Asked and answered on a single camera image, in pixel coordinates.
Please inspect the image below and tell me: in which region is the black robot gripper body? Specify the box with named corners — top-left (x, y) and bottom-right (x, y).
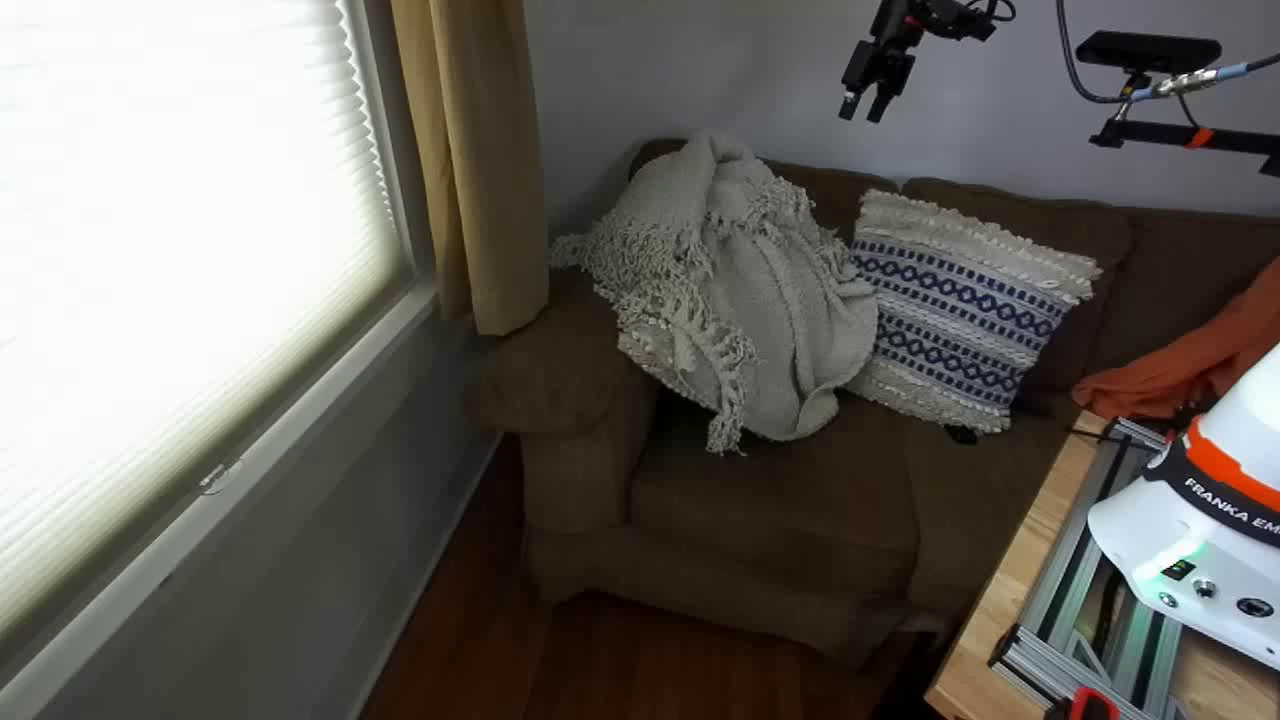
top-left (873, 0), bottom-right (1005, 61)

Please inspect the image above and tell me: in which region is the cream fringed knit blanket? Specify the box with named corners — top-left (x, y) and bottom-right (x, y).
top-left (550, 126), bottom-right (883, 460)

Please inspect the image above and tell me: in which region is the blue white patterned pillow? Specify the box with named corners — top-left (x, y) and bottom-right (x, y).
top-left (844, 184), bottom-right (1108, 434)

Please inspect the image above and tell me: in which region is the tan curtain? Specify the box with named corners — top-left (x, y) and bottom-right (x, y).
top-left (388, 0), bottom-right (556, 340)

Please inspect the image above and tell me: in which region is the orange cloth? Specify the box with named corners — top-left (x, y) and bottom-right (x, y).
top-left (1067, 254), bottom-right (1280, 426)

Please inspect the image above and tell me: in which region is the brown fabric sofa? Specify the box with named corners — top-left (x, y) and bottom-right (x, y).
top-left (470, 135), bottom-right (1280, 671)

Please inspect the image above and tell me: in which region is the red clamp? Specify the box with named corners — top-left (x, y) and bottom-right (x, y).
top-left (1040, 682), bottom-right (1140, 720)

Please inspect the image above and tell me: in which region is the white pleated window blind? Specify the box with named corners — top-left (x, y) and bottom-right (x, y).
top-left (0, 0), bottom-right (412, 636)

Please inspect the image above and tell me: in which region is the black camera bar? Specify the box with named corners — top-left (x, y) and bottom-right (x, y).
top-left (1074, 29), bottom-right (1226, 76)

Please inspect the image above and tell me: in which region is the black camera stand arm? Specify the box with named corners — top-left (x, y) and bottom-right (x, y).
top-left (1088, 50), bottom-right (1280, 179)

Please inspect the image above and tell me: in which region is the grey window frame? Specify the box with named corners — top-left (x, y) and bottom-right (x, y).
top-left (0, 0), bottom-right (444, 720)

